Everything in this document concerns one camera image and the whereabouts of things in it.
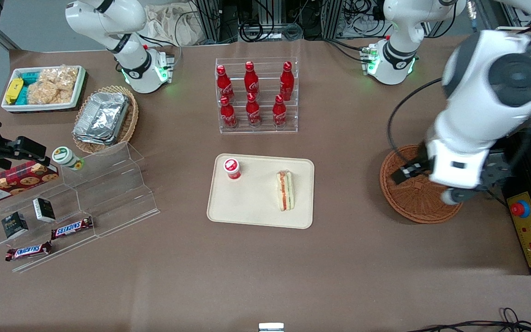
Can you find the black box with white side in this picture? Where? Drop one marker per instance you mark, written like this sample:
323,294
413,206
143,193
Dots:
44,210

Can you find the teal snack pack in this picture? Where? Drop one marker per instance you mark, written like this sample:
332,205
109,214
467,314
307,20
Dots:
30,76
22,96

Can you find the empty clear acrylic step stand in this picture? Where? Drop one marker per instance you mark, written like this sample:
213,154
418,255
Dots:
118,193

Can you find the triangular sandwich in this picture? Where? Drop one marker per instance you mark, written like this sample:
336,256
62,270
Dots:
286,191

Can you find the small silver metal block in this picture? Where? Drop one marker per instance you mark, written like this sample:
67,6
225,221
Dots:
271,327

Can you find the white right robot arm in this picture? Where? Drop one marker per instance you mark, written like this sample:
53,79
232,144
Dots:
132,62

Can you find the oval light wicker basket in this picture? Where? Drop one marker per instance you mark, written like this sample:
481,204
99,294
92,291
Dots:
130,124

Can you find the silver foil packet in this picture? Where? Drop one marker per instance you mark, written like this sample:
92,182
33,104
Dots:
102,117

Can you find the clear acrylic bottle rack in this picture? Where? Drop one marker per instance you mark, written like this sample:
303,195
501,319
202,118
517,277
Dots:
268,131

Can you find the white cup with green lid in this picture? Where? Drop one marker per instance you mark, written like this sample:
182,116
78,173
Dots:
63,156

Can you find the aluminium profile post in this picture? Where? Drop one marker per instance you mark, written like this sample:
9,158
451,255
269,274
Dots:
337,18
210,18

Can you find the crumpled beige cloth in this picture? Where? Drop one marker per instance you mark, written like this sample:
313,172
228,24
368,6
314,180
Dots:
173,27

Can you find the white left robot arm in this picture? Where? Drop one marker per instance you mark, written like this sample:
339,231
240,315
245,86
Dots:
477,92

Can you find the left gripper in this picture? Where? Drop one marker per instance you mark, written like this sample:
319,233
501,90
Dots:
420,162

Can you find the black box with gold lettering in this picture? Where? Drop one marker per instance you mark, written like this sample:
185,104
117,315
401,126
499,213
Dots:
14,225

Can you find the yellow snack pack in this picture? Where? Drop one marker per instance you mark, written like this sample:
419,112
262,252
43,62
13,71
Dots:
14,90

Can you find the clear acrylic stand with snacks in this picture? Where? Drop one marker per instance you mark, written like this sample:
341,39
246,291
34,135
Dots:
39,236

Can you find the beige plastic tray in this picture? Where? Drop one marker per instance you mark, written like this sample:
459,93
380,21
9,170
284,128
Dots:
256,203

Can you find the red cola bottle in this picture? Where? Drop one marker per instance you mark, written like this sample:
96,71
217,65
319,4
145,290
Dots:
279,113
223,84
253,111
228,114
286,82
251,79

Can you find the round brown wicker basket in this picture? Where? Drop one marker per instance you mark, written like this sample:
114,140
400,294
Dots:
413,203

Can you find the clear bag of rice crackers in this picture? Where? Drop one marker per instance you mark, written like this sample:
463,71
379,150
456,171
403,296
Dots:
46,93
60,76

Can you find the grey left wrist cylinder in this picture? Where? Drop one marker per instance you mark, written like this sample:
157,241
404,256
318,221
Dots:
457,196

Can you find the Snickers chocolate bar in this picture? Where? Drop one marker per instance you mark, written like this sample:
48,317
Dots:
28,251
72,227

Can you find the white rectangular snack tray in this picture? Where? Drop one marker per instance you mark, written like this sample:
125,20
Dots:
39,107

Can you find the red tartan cookie box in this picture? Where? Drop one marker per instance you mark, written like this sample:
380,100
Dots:
16,182

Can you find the red cup with white lid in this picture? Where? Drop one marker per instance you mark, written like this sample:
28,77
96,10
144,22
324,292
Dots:
232,168

